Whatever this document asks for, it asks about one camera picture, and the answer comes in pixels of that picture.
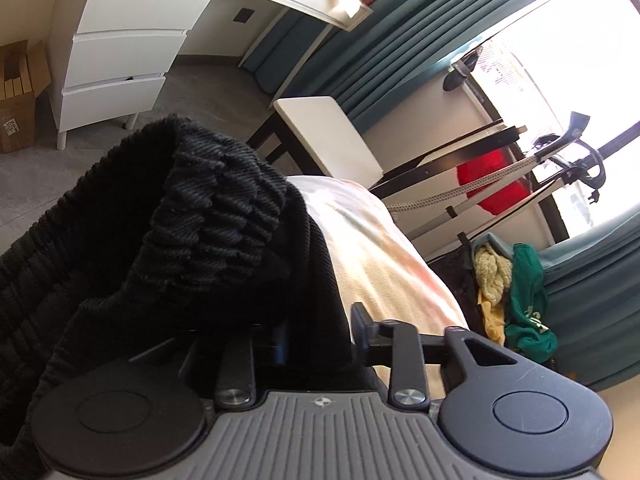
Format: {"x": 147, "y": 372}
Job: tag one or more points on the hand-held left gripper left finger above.
{"x": 280, "y": 347}

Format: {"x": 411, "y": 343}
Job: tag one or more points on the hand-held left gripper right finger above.
{"x": 360, "y": 325}

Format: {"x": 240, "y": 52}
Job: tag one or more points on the black pants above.
{"x": 150, "y": 240}

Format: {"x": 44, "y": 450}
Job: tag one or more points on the black clothes rack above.
{"x": 450, "y": 157}

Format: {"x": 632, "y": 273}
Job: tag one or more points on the pastel bed sheet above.
{"x": 375, "y": 260}

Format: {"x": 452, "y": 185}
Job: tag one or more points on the yellow knit garment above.
{"x": 492, "y": 272}

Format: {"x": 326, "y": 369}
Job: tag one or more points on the green garment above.
{"x": 525, "y": 280}

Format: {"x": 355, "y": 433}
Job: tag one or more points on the red cloth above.
{"x": 480, "y": 170}

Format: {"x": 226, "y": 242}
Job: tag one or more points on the black drying rack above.
{"x": 500, "y": 172}

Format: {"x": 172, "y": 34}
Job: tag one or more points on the teal curtain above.
{"x": 590, "y": 300}
{"x": 400, "y": 45}

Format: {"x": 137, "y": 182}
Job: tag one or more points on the white paper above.
{"x": 345, "y": 6}

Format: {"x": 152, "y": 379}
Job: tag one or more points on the white desk with drawers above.
{"x": 125, "y": 50}

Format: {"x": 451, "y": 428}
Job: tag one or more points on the window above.
{"x": 575, "y": 60}

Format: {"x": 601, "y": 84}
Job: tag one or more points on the cardboard box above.
{"x": 20, "y": 120}

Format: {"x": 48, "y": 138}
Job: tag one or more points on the white chair with dark frame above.
{"x": 325, "y": 135}

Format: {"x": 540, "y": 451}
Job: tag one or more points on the dark wall socket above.
{"x": 244, "y": 15}

